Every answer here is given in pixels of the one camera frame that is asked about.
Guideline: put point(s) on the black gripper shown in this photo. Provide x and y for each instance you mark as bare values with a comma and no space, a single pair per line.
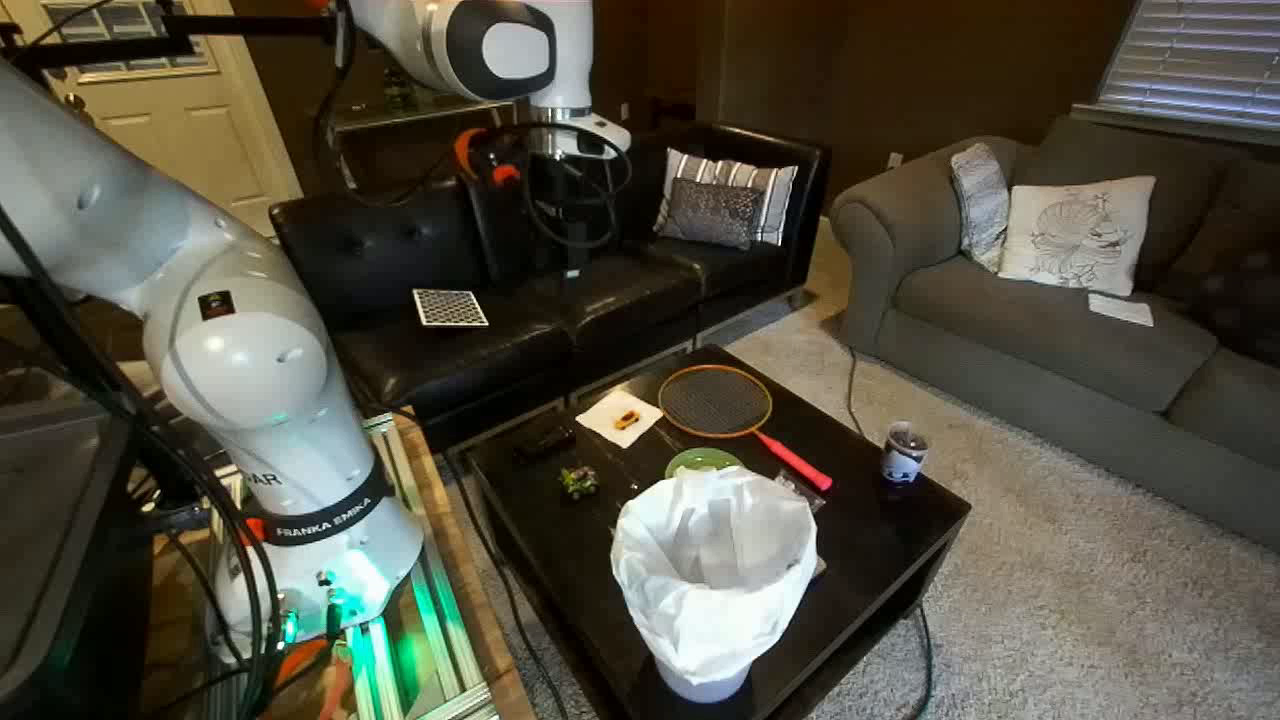
578,200

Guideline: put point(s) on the green toy race car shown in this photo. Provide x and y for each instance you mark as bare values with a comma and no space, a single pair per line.
578,483

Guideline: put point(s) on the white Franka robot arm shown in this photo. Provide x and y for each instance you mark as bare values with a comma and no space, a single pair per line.
240,345

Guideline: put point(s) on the grey textured pillow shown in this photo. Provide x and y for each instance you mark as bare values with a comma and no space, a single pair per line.
711,213

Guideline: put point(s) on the small card on ottoman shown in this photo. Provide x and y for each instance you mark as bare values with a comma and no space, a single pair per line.
451,304

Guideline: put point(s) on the black leather sofa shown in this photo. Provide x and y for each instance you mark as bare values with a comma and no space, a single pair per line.
402,242

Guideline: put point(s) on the white patterned pillow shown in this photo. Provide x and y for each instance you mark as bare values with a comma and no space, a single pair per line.
776,185

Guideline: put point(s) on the white paper napkin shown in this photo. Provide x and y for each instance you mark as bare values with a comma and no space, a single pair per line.
601,411

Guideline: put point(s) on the green plastic plate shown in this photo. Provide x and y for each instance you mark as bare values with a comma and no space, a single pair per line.
700,462

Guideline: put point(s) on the clear plastic bag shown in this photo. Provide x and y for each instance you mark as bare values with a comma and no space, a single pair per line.
805,499

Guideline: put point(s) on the white bin with bag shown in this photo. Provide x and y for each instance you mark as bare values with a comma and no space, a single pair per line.
714,572

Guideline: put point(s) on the small grey patterned pillow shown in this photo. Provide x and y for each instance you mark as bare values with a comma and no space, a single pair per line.
980,200

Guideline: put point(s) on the white panel door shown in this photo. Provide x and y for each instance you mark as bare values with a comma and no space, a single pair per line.
175,122

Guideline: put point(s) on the small dark drink cup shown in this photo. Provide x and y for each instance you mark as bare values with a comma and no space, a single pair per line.
906,456

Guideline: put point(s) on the robot mounting stand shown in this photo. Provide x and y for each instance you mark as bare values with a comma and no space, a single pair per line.
427,625

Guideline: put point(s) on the grey fabric sofa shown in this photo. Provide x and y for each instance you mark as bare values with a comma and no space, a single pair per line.
1042,345

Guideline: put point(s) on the white printed pillow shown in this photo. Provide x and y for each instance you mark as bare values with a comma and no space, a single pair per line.
1079,232

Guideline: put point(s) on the white paper sheet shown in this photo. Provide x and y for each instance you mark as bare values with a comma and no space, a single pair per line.
1121,310

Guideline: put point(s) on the window blinds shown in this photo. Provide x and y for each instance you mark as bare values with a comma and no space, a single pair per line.
1192,62

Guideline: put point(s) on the black equipment case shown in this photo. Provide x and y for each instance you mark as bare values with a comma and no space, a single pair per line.
52,562

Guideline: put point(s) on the dark dotted pillow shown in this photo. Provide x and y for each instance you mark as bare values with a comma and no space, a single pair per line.
1233,253

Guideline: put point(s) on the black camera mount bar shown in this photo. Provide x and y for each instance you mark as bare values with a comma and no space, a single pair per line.
94,48

